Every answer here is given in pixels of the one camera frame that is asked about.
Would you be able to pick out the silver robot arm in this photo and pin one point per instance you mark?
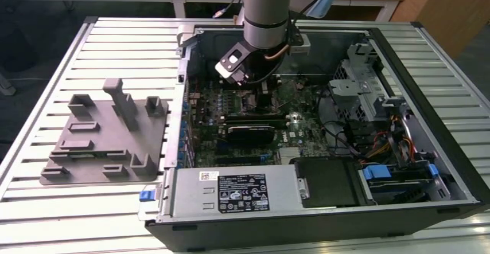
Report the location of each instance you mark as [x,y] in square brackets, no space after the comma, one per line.
[264,13]

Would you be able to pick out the CPU socket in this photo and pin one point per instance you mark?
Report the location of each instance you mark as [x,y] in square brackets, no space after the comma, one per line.
[248,105]

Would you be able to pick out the black RAM slot bank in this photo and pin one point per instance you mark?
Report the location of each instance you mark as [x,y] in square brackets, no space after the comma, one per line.
[252,120]

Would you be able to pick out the green motherboard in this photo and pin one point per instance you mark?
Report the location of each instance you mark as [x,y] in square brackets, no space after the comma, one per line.
[305,116]

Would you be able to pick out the metal drive cage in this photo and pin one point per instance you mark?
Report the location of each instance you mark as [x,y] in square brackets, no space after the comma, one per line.
[349,87]

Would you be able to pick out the black graphics card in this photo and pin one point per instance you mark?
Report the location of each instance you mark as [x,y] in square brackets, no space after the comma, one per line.
[249,136]

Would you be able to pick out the silver chipset heatsink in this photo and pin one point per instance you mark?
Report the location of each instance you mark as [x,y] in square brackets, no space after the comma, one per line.
[289,154]

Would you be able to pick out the black expansion slot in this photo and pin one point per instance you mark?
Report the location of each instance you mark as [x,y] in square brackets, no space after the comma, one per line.
[236,159]

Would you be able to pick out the black plastic shroud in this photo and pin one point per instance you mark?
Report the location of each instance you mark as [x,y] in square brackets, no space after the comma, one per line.
[328,182]

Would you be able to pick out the blue disk carrier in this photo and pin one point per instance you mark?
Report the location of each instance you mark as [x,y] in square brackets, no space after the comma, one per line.
[376,172]

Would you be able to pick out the silver power supply unit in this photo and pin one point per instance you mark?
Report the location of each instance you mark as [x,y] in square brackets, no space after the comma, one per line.
[190,191]

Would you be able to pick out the grey parts rack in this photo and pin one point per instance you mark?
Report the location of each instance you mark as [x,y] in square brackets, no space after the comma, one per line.
[110,150]

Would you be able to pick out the wooden cabinet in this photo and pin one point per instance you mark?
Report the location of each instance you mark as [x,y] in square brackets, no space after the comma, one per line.
[451,7]

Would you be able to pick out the blue case latch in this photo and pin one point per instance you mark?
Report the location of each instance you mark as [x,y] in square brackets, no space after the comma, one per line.
[146,195]

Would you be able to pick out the disk bay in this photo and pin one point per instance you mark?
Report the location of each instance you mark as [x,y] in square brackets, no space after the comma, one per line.
[401,191]

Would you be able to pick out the black PC case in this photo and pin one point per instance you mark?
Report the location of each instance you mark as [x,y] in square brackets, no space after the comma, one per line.
[267,236]

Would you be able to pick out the white chair foot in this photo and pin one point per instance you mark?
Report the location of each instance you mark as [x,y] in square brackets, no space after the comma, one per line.
[6,86]

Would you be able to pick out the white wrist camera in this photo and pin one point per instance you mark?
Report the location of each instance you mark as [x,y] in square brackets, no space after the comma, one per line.
[231,62]

